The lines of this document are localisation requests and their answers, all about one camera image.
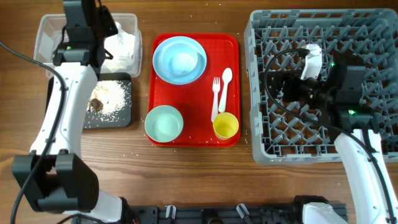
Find white plastic fork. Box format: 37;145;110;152
211;77;221;122

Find white napkin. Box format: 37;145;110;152
104;22;135;63

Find grey dishwasher rack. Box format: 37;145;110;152
244;9;397;165

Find clear plastic bin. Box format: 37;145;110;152
34;13;142;78

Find white plastic spoon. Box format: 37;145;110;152
218;68;233;113

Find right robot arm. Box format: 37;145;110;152
266;49;397;223

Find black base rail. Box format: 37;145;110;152
131;203;300;224

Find black waste tray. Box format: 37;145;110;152
44;72;133;131

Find light blue plate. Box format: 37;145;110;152
152;36;207;85

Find light blue bowl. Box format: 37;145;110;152
160;42;198;76

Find green bowl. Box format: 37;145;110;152
144;105;184;143

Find red serving tray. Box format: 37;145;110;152
148;33;240;147

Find rice and food scraps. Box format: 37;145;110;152
87;80;129;116

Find yellow cup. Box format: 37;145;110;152
213;112;239;140

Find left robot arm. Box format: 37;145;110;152
12;0;139;223

